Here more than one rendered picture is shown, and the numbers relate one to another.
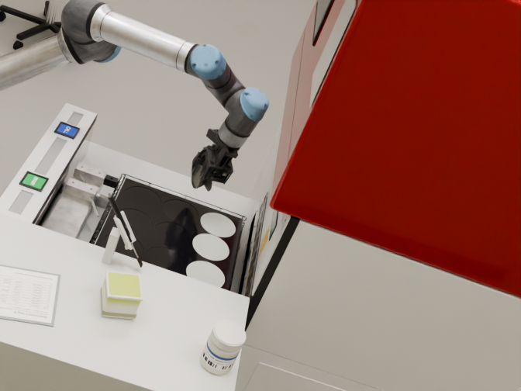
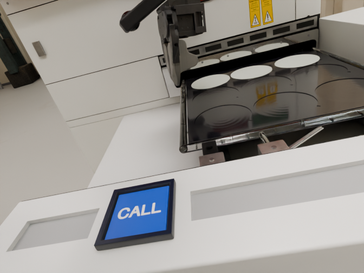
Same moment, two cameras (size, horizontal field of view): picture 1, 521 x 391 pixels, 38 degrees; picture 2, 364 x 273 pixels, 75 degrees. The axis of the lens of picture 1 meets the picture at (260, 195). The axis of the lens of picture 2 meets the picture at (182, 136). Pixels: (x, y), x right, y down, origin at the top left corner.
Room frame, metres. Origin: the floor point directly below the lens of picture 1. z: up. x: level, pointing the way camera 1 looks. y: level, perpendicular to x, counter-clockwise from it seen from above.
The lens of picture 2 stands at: (1.61, 0.67, 1.09)
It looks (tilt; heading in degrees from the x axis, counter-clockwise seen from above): 29 degrees down; 286
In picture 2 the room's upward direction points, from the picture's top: 16 degrees counter-clockwise
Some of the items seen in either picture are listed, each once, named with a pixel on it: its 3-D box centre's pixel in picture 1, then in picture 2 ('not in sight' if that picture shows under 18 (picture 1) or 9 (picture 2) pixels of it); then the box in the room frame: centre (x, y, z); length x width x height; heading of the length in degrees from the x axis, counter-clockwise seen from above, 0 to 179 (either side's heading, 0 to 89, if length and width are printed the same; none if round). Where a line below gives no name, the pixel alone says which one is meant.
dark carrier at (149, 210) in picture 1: (172, 236); (265, 85); (1.54, 0.17, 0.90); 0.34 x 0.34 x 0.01; 8
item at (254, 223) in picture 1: (248, 259); (238, 65); (1.59, -0.04, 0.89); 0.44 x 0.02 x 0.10; 8
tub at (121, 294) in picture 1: (120, 295); not in sight; (1.16, 0.18, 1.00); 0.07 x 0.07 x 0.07; 26
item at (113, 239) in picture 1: (121, 240); not in sight; (1.29, 0.24, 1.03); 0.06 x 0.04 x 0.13; 98
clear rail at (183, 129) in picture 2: (184, 197); (183, 105); (1.72, 0.19, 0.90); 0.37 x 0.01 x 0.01; 98
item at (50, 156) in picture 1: (45, 177); (316, 244); (1.56, 0.53, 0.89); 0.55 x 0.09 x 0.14; 8
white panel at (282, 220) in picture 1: (275, 188); (168, 34); (1.76, -0.03, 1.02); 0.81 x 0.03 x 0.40; 8
